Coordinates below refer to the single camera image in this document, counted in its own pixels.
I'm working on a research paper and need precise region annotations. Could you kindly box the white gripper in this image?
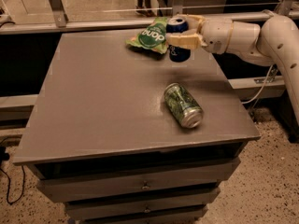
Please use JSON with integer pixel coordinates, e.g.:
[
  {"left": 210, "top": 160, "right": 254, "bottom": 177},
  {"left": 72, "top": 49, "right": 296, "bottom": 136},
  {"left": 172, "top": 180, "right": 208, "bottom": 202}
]
[{"left": 165, "top": 14, "right": 233, "bottom": 54}]

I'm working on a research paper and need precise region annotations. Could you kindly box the blue pepsi can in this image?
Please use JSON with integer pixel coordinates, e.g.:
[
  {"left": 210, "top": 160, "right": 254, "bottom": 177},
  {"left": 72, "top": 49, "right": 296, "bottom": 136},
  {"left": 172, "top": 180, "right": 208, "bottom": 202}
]
[{"left": 166, "top": 17, "right": 191, "bottom": 63}]

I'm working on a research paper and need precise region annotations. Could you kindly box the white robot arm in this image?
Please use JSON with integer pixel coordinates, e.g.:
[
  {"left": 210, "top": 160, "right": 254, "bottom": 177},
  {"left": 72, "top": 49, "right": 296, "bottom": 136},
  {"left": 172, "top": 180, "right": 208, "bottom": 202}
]
[{"left": 166, "top": 14, "right": 299, "bottom": 120}]

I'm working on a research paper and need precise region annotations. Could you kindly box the green soda can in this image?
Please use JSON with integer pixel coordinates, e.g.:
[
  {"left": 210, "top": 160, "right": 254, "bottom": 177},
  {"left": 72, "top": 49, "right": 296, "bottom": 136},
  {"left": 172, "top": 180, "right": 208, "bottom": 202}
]
[{"left": 164, "top": 83, "right": 204, "bottom": 129}]

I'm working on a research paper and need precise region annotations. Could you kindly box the green chip bag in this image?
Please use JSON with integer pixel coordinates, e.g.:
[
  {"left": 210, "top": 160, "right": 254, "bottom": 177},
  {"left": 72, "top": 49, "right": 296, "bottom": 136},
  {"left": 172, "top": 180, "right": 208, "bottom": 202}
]
[{"left": 125, "top": 17, "right": 167, "bottom": 54}]

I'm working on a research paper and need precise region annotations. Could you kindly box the grey metal railing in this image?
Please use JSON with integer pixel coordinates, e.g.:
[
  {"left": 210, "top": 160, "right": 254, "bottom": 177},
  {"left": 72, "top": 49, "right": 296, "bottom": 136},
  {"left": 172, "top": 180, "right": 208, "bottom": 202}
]
[{"left": 0, "top": 0, "right": 299, "bottom": 34}]

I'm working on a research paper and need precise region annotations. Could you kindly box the grey drawer cabinet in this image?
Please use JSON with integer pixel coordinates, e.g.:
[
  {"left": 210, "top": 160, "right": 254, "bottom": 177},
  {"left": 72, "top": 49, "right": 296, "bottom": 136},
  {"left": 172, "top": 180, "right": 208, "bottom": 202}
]
[{"left": 13, "top": 30, "right": 259, "bottom": 224}]

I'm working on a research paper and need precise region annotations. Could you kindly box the white cable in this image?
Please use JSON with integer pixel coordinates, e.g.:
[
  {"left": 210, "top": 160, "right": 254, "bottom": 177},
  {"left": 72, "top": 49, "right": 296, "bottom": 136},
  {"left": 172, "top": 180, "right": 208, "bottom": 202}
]
[{"left": 241, "top": 63, "right": 275, "bottom": 105}]

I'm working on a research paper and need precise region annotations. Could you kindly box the black floor cable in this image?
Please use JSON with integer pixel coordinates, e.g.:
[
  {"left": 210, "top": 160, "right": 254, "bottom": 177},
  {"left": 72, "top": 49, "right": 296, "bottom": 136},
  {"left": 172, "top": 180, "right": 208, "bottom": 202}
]
[{"left": 0, "top": 135, "right": 26, "bottom": 205}]

